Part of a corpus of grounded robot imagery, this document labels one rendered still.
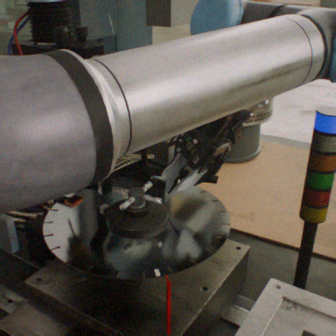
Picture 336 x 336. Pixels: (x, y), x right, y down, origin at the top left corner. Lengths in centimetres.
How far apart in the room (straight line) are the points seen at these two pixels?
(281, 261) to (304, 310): 34
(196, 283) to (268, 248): 32
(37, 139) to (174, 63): 12
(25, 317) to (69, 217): 19
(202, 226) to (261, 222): 41
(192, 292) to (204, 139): 27
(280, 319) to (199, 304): 14
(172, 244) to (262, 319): 18
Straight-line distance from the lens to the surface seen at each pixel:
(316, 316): 69
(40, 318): 79
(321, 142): 70
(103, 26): 93
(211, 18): 56
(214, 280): 79
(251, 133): 143
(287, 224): 115
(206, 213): 78
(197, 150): 68
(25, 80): 26
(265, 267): 100
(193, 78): 33
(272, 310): 68
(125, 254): 68
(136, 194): 73
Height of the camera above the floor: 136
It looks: 27 degrees down
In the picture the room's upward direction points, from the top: straight up
